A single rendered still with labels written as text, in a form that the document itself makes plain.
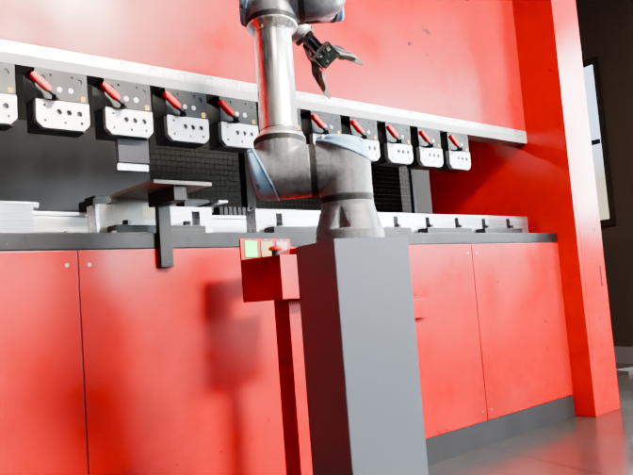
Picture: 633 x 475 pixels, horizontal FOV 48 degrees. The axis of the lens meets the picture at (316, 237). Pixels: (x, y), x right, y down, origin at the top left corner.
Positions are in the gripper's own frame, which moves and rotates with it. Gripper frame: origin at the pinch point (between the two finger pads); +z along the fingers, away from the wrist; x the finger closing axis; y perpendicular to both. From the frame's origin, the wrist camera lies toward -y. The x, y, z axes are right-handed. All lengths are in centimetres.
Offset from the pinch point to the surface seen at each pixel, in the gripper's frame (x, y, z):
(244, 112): -29.3, -19.9, -14.5
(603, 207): 109, -251, 243
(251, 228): -55, -11, 14
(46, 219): -95, 0, -37
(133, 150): -61, 4, -32
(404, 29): 44, -80, 15
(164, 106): -46, -4, -35
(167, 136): -51, -2, -28
